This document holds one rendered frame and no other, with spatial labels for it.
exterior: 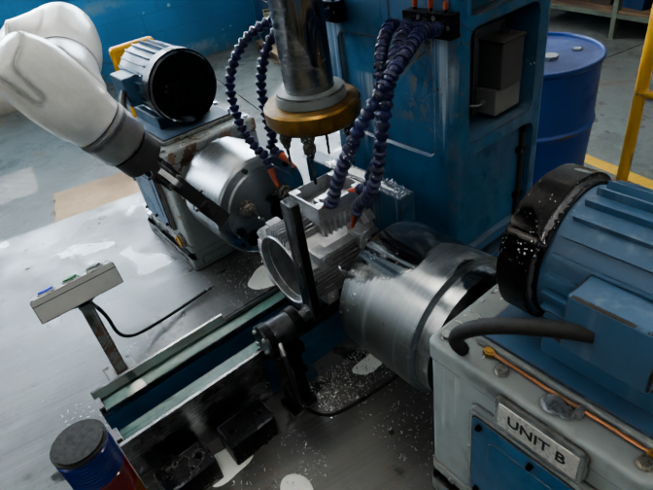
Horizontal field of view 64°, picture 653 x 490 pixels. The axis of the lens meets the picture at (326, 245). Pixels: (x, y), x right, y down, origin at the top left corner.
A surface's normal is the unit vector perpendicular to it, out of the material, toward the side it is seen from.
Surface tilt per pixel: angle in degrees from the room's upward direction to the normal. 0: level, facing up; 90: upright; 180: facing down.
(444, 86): 90
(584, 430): 0
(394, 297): 43
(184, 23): 90
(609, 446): 0
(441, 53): 90
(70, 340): 0
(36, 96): 95
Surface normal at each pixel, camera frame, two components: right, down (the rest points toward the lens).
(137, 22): 0.47, 0.47
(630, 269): -0.68, -0.17
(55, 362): -0.15, -0.80
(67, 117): 0.36, 0.68
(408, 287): -0.52, -0.44
